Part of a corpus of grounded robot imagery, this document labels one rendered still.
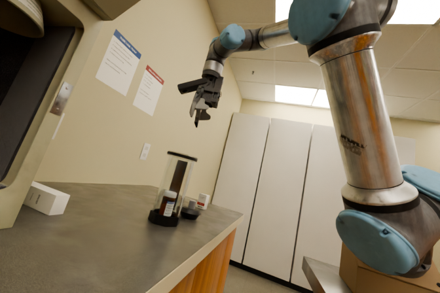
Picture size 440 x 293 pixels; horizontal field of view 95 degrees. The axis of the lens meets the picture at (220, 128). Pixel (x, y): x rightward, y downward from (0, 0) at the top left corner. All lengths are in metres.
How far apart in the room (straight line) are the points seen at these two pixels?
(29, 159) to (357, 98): 0.61
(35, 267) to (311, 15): 0.57
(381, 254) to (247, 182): 2.72
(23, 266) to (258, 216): 2.86
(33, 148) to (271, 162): 2.86
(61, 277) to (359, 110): 0.52
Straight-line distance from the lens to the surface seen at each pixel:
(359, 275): 0.67
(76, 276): 0.41
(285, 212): 3.11
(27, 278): 0.41
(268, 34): 0.74
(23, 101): 0.59
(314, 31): 0.41
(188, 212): 0.84
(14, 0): 0.53
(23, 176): 0.54
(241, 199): 3.14
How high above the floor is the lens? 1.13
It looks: 13 degrees up
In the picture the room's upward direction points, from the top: 14 degrees clockwise
